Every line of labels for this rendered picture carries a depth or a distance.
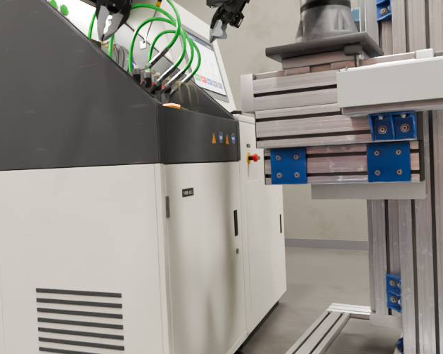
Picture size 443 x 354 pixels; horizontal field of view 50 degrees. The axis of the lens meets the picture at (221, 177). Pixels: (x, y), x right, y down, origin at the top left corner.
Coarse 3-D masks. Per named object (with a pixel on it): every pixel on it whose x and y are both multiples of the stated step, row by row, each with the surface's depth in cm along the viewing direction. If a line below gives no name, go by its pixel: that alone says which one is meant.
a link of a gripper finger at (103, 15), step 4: (104, 8) 126; (100, 12) 127; (104, 12) 127; (108, 12) 127; (100, 16) 127; (104, 16) 127; (108, 16) 127; (96, 20) 127; (100, 20) 127; (104, 20) 127; (100, 24) 128; (104, 24) 128; (100, 28) 128; (100, 32) 129; (100, 36) 129
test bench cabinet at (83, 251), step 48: (0, 192) 147; (48, 192) 140; (96, 192) 134; (144, 192) 129; (240, 192) 191; (0, 240) 148; (48, 240) 141; (96, 240) 135; (144, 240) 130; (48, 288) 142; (96, 288) 136; (144, 288) 130; (48, 336) 143; (96, 336) 136; (144, 336) 131; (240, 336) 186
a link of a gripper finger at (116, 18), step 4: (112, 16) 127; (116, 16) 127; (120, 16) 127; (112, 20) 128; (116, 20) 128; (120, 20) 128; (112, 24) 128; (116, 24) 128; (108, 28) 128; (112, 28) 128; (116, 28) 128; (108, 32) 129; (112, 32) 129; (104, 36) 129; (108, 36) 129; (104, 40) 130
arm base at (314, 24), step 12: (324, 0) 105; (336, 0) 105; (300, 12) 111; (312, 12) 107; (324, 12) 105; (336, 12) 105; (348, 12) 107; (300, 24) 110; (312, 24) 106; (324, 24) 104; (336, 24) 105; (348, 24) 105; (300, 36) 108; (312, 36) 105; (324, 36) 104
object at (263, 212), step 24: (144, 0) 205; (168, 24) 207; (192, 24) 237; (216, 48) 263; (240, 144) 193; (264, 192) 224; (264, 216) 222; (264, 240) 221; (264, 264) 220; (264, 288) 218; (264, 312) 218
